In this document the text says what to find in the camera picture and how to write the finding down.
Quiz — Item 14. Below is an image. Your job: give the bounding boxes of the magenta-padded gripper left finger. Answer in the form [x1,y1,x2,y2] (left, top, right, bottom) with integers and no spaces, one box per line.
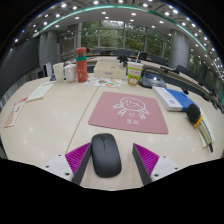
[42,142,92,186]

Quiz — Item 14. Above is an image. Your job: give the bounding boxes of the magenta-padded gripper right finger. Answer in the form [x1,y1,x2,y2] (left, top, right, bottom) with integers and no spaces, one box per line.
[131,143,181,187]

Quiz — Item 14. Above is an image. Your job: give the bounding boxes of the black computer mouse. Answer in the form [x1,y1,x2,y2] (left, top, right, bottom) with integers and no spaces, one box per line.
[90,132,123,179]

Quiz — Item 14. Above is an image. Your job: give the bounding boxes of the pink printed mouse pad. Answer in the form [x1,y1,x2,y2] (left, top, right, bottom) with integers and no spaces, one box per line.
[87,91,170,135]

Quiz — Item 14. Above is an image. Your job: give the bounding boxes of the black handheld microphone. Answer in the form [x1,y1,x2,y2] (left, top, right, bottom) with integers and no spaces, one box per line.
[185,103,214,154]

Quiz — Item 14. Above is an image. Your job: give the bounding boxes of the blue and white book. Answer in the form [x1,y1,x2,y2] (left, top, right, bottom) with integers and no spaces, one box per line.
[152,85,198,112]

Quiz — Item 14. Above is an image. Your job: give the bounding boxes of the white paper booklet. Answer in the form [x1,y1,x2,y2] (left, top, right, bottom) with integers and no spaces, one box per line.
[25,81,56,103]

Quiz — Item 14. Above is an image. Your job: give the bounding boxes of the red and white leaflet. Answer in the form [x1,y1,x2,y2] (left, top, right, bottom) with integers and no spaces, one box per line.
[3,96,30,129]

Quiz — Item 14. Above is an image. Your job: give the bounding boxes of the colourful sticker sheet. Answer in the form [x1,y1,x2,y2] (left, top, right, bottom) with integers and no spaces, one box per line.
[83,77,123,89]

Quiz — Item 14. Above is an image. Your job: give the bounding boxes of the white lidded mug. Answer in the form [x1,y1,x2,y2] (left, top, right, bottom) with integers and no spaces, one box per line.
[63,63,78,84]

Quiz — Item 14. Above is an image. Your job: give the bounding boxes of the printed drink cup with straw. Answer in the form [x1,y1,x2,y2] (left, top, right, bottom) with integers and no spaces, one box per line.
[126,51,144,86]

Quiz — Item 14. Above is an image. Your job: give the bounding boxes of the white paper cup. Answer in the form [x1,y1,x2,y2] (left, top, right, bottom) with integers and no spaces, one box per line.
[52,62,65,83]

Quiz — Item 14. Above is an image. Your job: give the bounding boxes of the red bottle with green band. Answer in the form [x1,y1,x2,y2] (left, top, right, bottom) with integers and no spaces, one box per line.
[75,46,89,84]

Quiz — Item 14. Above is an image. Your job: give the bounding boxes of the cream cardboard box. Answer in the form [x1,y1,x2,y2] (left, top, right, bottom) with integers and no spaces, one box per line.
[92,60,128,80]

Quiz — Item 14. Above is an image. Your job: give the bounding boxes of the dark office chairs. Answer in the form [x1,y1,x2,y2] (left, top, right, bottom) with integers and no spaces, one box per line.
[89,48,218,101]

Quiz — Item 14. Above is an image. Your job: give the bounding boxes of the ceiling lights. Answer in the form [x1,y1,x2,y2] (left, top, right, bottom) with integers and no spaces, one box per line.
[13,0,224,74]

